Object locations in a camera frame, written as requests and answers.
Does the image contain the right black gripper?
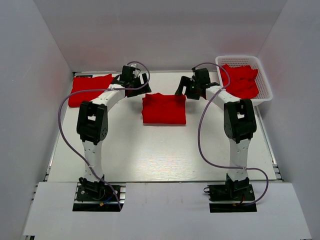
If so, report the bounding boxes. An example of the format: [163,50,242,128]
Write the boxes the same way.
[175,75,201,100]

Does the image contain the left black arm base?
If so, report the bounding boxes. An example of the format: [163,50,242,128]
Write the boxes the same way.
[72,184,121,213]

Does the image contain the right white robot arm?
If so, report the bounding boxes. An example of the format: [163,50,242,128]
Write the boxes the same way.
[175,68,257,200]

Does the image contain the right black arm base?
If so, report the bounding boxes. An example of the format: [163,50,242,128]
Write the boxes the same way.
[203,184,257,214]

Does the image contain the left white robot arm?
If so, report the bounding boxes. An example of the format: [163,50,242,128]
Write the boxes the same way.
[76,65,151,200]

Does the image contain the red t shirts in basket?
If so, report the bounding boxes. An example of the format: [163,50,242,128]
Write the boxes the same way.
[222,64,259,99]

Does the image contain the folded red t shirt stack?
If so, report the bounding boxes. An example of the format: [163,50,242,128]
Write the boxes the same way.
[68,74,113,108]

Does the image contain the white plastic basket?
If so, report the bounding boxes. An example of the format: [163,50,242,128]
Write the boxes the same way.
[215,55,273,106]

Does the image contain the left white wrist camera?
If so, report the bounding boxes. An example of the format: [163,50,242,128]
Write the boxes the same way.
[130,63,141,79]

